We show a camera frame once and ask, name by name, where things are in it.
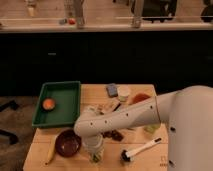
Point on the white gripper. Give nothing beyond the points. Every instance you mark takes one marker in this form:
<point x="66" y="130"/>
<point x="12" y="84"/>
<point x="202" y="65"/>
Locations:
<point x="93" y="144"/>

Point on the green pepper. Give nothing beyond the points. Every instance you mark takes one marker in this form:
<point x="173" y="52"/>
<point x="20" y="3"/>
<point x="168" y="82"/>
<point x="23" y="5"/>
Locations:
<point x="96" y="157"/>

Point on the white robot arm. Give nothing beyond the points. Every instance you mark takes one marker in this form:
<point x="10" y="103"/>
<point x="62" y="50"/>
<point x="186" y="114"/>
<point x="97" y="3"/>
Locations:
<point x="188" y="114"/>

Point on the dark brown food item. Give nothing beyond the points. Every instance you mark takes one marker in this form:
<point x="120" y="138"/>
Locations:
<point x="115" y="135"/>

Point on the dark red bowl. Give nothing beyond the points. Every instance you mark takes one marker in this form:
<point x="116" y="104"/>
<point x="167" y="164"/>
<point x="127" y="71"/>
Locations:
<point x="67" y="143"/>

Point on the yellow banana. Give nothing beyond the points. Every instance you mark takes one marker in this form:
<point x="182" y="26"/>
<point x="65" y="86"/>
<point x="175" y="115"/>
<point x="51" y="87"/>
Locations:
<point x="51" y="150"/>

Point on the green plastic tray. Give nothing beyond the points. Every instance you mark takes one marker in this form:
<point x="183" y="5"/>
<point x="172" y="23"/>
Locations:
<point x="67" y="97"/>

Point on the orange fruit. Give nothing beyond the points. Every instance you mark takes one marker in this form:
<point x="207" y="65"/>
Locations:
<point x="48" y="104"/>

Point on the white cup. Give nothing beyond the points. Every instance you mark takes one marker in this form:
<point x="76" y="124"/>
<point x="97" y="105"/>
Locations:
<point x="123" y="93"/>

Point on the light green object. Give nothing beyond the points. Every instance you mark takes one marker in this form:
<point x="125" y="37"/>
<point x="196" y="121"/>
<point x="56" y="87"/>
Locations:
<point x="152" y="128"/>

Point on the red orange plate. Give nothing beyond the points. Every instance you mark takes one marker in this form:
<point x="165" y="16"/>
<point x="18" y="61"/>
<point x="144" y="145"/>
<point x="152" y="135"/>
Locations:
<point x="139" y="97"/>

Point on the white handled dish brush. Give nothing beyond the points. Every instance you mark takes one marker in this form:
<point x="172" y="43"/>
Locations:
<point x="127" y="155"/>

